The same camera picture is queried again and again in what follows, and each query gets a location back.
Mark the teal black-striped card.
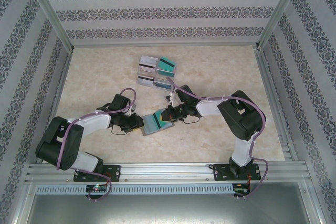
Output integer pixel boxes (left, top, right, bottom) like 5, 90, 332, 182
154, 112, 174, 131

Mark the grey leather card holder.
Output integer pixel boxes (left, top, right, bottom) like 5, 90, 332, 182
141, 110, 175, 137

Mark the blue card stack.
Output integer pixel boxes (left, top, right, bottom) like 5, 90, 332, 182
154, 78, 172, 90

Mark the teal VIP card stack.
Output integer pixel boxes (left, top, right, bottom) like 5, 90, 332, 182
156, 69, 174, 78

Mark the clear acrylic card stand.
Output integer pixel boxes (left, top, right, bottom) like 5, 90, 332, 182
136, 55, 177, 90

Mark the white black-striped card stack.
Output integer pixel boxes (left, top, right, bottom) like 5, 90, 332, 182
139, 62, 156, 73

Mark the grey metal sheet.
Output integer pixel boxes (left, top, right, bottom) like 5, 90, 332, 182
13, 194, 323, 224

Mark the left gripper thin black cable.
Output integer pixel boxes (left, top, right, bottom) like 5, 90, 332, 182
109, 125, 128, 136

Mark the gripper thin black cable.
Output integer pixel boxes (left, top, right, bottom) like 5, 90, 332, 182
109, 125, 128, 136
181, 116, 202, 125

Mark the right gripper thin black cable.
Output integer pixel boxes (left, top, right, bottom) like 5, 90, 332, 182
181, 116, 202, 125

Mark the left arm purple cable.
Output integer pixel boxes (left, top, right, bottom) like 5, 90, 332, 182
56, 88, 139, 202

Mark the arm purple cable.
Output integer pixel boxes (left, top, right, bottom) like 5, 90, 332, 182
56, 88, 139, 202
166, 77, 269, 200

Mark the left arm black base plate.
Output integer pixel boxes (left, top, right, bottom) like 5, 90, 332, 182
72, 164, 122, 183

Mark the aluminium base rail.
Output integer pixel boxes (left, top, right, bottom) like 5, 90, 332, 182
26, 163, 308, 183

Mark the slotted grey cable duct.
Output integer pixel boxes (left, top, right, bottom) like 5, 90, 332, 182
35, 184, 235, 195

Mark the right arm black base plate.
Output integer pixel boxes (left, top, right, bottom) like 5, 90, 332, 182
212, 163, 263, 182

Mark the aluminium side rail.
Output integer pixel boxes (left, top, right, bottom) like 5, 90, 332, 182
254, 47, 298, 163
36, 47, 76, 164

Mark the aluminium wall rail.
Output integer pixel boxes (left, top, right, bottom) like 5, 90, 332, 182
72, 41, 259, 49

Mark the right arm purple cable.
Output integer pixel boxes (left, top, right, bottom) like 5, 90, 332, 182
166, 77, 269, 200

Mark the aluminium frame post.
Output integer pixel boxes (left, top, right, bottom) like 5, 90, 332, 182
25, 0, 75, 51
255, 0, 312, 50

